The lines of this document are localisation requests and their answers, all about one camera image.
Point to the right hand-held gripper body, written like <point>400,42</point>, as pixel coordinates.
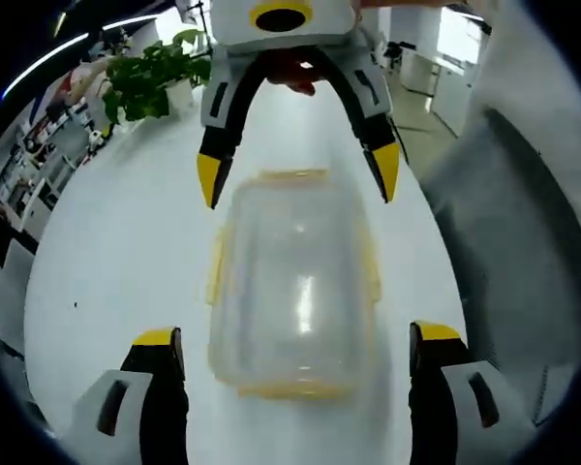
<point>232,24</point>

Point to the long ceiling light strip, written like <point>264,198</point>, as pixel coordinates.
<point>68,53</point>

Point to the green potted plant white pot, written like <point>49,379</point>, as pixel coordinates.
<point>145,82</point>

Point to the clear container with yellow clips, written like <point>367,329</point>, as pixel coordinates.
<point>290,232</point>

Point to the small black white object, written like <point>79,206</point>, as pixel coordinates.
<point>97,139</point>

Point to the wall shelf with boxes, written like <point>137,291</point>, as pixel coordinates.
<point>39,160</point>

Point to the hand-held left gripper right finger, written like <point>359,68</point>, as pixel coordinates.
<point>460,416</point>

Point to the person's right hand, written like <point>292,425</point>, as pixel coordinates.
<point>301,86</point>

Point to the black tripod stand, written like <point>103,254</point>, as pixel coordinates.
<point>198,10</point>

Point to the person's light grey clothing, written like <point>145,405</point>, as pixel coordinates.
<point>503,271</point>

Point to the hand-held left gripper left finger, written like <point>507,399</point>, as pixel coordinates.
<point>126,416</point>

